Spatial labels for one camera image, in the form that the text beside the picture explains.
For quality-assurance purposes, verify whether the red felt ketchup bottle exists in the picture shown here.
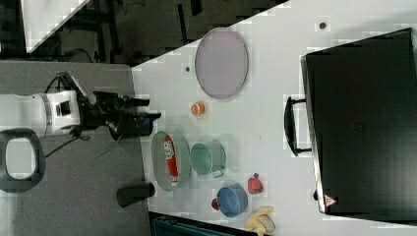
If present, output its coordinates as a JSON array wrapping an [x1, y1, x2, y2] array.
[[163, 135, 178, 188]]

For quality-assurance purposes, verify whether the red strawberry toy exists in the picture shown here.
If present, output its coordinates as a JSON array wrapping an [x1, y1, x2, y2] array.
[[247, 173, 264, 195]]

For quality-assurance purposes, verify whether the small red fruit toy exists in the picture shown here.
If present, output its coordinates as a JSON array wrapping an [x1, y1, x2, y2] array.
[[211, 199, 219, 210]]

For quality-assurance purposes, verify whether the yellow banana toy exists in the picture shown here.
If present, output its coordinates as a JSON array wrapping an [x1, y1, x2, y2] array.
[[244, 206, 275, 236]]

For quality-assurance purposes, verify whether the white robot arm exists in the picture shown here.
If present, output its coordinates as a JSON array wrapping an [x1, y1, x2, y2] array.
[[1, 72, 161, 193]]

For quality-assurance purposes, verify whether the grey oval plate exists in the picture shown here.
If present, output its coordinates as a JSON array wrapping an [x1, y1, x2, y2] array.
[[195, 28, 249, 99]]

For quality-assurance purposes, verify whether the blue bowl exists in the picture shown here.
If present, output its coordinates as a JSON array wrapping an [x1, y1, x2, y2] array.
[[216, 184, 248, 217]]

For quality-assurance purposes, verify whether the black oven handle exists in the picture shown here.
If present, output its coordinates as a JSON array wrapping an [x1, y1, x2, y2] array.
[[284, 96, 312, 156]]

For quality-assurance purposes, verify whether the green metal pot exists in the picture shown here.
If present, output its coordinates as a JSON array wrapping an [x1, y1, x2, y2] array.
[[190, 140, 226, 178]]

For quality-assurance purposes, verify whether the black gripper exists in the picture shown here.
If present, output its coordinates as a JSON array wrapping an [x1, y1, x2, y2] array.
[[86, 91, 161, 138]]

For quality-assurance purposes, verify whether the black cylinder cup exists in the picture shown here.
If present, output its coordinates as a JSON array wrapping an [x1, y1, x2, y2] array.
[[116, 183, 155, 207]]

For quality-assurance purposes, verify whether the black oven appliance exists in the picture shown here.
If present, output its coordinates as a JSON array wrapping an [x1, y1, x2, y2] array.
[[301, 29, 417, 225]]

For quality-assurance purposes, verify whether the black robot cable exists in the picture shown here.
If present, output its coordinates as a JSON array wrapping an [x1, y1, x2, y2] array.
[[43, 126, 91, 159]]

